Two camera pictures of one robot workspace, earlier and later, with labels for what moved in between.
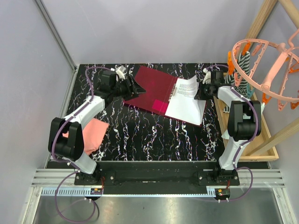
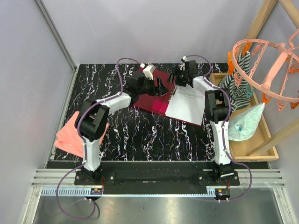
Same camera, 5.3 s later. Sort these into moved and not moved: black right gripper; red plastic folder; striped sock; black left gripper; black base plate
Moved: black left gripper; black right gripper
Not moved: striped sock; red plastic folder; black base plate
